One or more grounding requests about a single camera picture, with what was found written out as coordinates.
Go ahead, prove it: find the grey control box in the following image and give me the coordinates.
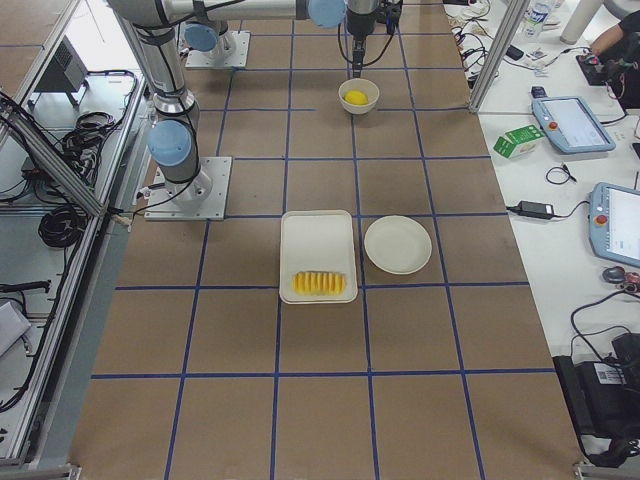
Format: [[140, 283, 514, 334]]
[[34, 36, 88, 107]]

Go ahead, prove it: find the green white carton box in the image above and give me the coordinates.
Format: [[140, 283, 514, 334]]
[[493, 124, 544, 158]]

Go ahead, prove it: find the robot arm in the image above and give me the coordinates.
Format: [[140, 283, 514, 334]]
[[108, 0, 379, 142]]

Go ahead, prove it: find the black laptop charger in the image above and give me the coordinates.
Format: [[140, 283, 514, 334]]
[[507, 200, 555, 220]]

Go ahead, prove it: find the sliced yellow bread loaf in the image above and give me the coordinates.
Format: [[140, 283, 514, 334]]
[[292, 271, 346, 296]]

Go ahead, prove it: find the yellow lemon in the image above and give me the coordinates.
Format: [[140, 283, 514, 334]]
[[343, 90, 369, 106]]

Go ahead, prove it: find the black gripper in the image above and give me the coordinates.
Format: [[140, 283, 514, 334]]
[[347, 12, 375, 78]]

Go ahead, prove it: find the cream bowl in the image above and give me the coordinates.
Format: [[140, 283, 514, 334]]
[[338, 78, 380, 115]]

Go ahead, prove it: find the cream rectangular tray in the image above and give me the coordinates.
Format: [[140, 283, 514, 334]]
[[279, 210, 358, 304]]

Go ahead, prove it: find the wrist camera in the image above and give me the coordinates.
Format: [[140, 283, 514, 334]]
[[376, 0, 404, 27]]

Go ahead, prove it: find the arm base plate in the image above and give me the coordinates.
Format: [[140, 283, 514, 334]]
[[184, 28, 250, 70], [143, 157, 232, 221]]

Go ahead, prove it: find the cream round plate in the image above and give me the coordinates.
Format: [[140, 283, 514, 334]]
[[364, 215, 433, 275]]

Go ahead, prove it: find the aluminium frame post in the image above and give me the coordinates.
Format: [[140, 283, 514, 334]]
[[468, 1, 526, 113]]

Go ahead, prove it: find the blue teach pendant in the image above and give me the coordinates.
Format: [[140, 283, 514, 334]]
[[531, 96, 616, 154], [589, 182, 640, 267]]

